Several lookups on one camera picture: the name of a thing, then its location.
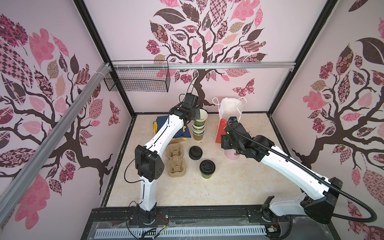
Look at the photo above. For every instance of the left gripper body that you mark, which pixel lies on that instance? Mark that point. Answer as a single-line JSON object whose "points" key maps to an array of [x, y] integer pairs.
{"points": [[195, 114]]}

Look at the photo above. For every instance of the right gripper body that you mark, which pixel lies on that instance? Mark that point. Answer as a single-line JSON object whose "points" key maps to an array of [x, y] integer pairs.
{"points": [[226, 144]]}

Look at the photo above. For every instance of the pink cylinder holder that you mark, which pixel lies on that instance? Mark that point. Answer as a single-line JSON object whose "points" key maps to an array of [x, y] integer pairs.
{"points": [[231, 155]]}

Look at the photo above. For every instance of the black cup lid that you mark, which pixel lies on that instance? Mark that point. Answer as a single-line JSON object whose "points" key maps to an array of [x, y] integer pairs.
{"points": [[207, 164]]}

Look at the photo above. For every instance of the green paper coffee cup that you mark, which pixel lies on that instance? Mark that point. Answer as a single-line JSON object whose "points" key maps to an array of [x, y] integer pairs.
{"points": [[207, 174]]}

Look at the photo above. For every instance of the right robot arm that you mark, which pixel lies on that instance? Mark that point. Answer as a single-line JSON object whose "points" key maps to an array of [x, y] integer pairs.
{"points": [[320, 194]]}

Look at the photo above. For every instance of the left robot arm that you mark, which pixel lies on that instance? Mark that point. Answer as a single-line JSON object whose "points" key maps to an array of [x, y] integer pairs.
{"points": [[148, 160]]}

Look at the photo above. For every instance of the stack of paper cups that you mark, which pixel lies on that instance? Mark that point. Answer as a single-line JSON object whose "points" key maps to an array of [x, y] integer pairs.
{"points": [[198, 132]]}

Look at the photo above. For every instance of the blue napkin stack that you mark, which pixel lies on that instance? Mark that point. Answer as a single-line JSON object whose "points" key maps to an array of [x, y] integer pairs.
{"points": [[159, 122]]}

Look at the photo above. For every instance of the red white paper bag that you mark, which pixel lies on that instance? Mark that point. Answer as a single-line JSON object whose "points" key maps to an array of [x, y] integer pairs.
{"points": [[228, 107]]}

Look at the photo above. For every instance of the cardboard napkin box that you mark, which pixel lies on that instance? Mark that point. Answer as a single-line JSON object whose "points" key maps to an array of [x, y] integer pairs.
{"points": [[178, 140]]}

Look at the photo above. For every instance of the yellow napkins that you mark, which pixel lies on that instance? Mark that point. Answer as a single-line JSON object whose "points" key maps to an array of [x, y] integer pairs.
{"points": [[178, 135]]}

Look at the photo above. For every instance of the stack of black lids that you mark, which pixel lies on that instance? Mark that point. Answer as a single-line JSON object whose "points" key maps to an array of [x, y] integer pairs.
{"points": [[195, 153]]}

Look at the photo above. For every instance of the pulp cup carrier tray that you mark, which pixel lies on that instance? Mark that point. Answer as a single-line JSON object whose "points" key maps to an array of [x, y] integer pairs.
{"points": [[176, 165]]}

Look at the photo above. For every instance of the aluminium frame bar back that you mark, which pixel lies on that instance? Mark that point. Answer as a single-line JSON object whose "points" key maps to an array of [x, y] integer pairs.
{"points": [[206, 66]]}

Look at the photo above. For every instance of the aluminium frame bar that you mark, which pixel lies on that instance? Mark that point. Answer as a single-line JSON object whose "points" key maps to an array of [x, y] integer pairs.
{"points": [[23, 180], [206, 66]]}

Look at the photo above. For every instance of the black wire basket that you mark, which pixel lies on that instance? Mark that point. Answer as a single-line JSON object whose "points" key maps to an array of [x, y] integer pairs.
{"points": [[139, 76]]}

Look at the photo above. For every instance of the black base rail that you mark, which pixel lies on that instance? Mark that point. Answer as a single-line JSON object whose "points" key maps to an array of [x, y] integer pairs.
{"points": [[280, 228]]}

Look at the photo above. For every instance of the white cable duct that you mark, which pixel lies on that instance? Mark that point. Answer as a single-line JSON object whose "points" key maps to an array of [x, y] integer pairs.
{"points": [[178, 232]]}

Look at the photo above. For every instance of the aluminium frame bar left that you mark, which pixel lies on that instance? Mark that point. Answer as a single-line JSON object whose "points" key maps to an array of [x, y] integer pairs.
{"points": [[23, 180]]}

